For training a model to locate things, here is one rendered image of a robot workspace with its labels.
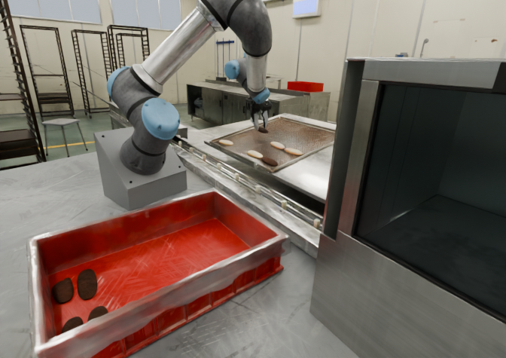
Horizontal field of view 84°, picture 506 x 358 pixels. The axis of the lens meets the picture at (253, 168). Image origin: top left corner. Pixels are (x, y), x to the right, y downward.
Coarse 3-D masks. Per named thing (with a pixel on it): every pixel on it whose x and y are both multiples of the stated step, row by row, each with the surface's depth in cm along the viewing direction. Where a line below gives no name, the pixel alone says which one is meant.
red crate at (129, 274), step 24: (168, 240) 77; (192, 240) 77; (216, 240) 78; (240, 240) 78; (96, 264) 67; (120, 264) 68; (144, 264) 68; (168, 264) 68; (192, 264) 69; (264, 264) 63; (120, 288) 61; (144, 288) 61; (240, 288) 60; (72, 312) 55; (168, 312) 50; (192, 312) 54; (144, 336) 48
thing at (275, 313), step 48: (0, 192) 101; (48, 192) 102; (96, 192) 104; (192, 192) 106; (0, 240) 75; (0, 288) 60; (288, 288) 63; (0, 336) 50; (192, 336) 51; (240, 336) 51; (288, 336) 52; (336, 336) 52
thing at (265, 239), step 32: (96, 224) 67; (128, 224) 71; (160, 224) 77; (192, 224) 84; (224, 224) 85; (256, 224) 71; (32, 256) 55; (64, 256) 64; (96, 256) 69; (256, 256) 59; (32, 288) 47; (160, 288) 48; (192, 288) 50; (32, 320) 41; (96, 320) 42; (128, 320) 44; (32, 352) 37; (64, 352) 39; (96, 352) 42
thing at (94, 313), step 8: (88, 272) 63; (64, 280) 61; (80, 280) 61; (88, 280) 61; (96, 280) 62; (56, 288) 59; (64, 288) 59; (72, 288) 59; (80, 288) 59; (88, 288) 59; (96, 288) 60; (56, 296) 57; (64, 296) 57; (80, 296) 58; (88, 296) 58; (96, 312) 54; (104, 312) 54; (72, 320) 52; (80, 320) 52; (88, 320) 52; (64, 328) 50; (72, 328) 50
